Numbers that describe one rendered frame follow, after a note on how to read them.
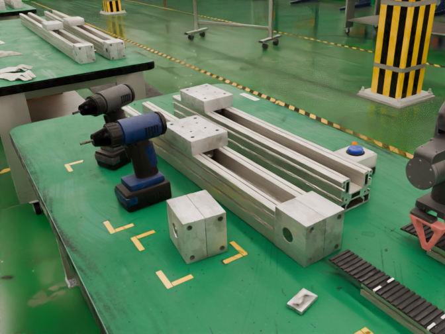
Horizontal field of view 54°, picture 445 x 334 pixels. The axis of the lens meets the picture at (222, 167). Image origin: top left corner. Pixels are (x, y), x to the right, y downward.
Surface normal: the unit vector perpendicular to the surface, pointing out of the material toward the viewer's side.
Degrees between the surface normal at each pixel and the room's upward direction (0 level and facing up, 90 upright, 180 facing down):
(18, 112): 90
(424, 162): 90
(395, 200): 0
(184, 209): 0
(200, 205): 0
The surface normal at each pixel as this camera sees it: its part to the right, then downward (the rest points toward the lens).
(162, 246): -0.04, -0.89
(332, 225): 0.55, 0.36
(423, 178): -0.86, 0.26
